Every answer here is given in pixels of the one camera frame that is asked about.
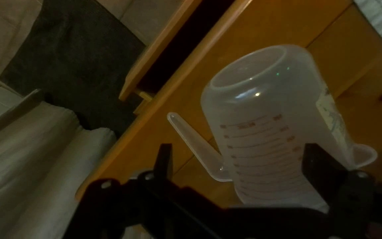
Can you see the translucent plastic measuring jar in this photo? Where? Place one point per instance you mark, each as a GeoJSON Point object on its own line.
{"type": "Point", "coordinates": [266, 124]}

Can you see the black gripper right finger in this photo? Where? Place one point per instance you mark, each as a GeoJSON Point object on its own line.
{"type": "Point", "coordinates": [359, 203]}

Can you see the wooden dresser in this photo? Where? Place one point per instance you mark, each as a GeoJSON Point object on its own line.
{"type": "Point", "coordinates": [298, 27]}

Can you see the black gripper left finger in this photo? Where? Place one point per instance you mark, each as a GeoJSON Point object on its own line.
{"type": "Point", "coordinates": [125, 207]}

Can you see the open wooden drawer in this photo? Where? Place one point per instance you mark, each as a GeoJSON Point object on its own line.
{"type": "Point", "coordinates": [165, 44]}

